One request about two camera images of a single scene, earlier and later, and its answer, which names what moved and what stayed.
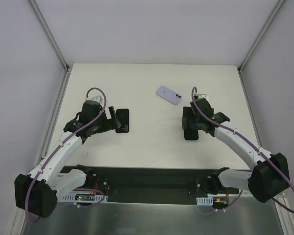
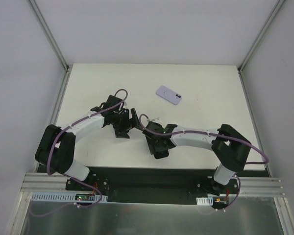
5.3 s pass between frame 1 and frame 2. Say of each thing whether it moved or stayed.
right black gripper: moved
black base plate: stayed
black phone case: moved
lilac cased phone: stayed
